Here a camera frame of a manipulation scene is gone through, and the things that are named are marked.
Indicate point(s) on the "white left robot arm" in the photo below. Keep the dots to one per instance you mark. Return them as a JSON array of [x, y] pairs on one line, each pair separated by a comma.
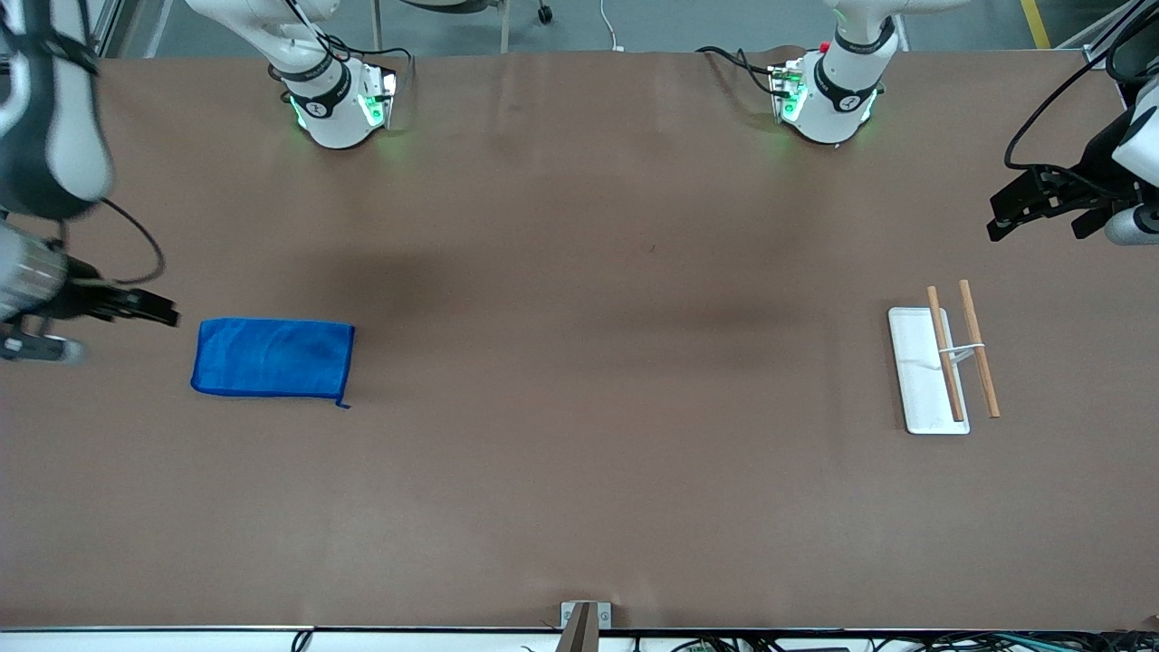
[[842, 81]]

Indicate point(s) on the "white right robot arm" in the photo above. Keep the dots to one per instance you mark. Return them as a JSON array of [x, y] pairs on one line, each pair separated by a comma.
[[54, 109]]

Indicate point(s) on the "aluminium frame profile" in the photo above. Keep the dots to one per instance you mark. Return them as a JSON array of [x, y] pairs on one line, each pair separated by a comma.
[[1100, 32]]

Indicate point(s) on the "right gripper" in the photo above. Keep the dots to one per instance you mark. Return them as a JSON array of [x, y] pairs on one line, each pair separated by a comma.
[[81, 300]]

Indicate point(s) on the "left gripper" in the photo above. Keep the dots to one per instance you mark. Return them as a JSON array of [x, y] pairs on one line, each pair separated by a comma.
[[1084, 177]]

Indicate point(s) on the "office chair base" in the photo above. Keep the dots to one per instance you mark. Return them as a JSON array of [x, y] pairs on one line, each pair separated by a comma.
[[504, 27]]

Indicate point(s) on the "white towel rack base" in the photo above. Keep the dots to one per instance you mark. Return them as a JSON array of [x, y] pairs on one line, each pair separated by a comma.
[[919, 380]]

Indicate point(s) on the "wooden rack rod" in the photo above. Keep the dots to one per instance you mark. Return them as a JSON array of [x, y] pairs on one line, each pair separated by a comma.
[[989, 389], [953, 389]]

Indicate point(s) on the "blue microfibre towel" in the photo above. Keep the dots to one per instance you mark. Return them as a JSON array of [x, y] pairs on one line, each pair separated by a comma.
[[272, 358]]

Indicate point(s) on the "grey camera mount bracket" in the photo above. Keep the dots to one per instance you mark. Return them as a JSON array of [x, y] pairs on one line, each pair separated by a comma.
[[579, 629]]

